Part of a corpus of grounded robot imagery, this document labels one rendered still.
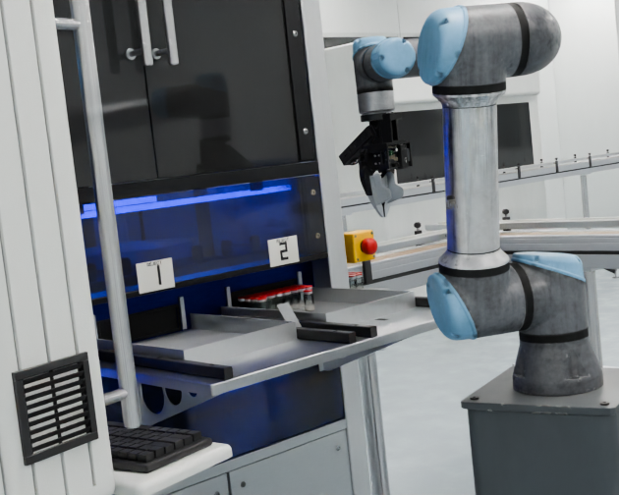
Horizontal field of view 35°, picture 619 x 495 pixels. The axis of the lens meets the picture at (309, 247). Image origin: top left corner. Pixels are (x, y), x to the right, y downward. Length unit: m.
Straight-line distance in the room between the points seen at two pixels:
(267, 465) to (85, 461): 0.94
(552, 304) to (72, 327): 0.79
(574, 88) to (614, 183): 1.11
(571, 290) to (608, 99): 9.36
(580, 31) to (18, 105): 10.13
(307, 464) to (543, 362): 0.79
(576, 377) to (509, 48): 0.55
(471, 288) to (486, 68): 0.35
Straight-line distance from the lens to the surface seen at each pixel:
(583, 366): 1.71
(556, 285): 1.68
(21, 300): 1.26
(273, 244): 2.20
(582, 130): 11.20
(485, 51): 1.56
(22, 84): 1.29
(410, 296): 2.12
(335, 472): 2.38
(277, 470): 2.26
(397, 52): 1.92
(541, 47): 1.60
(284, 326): 1.88
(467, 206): 1.60
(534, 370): 1.71
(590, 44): 11.13
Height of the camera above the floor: 1.23
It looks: 5 degrees down
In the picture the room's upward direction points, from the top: 6 degrees counter-clockwise
